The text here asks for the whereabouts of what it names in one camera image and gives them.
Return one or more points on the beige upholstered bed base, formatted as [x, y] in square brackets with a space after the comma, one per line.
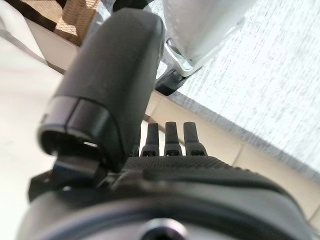
[57, 50]

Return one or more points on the grey patterned rug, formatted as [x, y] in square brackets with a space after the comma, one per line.
[262, 87]

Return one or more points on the brown wicker basket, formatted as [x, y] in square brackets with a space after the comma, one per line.
[77, 22]

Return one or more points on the black robot foot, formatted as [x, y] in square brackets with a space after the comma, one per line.
[168, 83]

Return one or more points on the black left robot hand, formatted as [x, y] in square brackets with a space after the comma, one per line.
[112, 75]

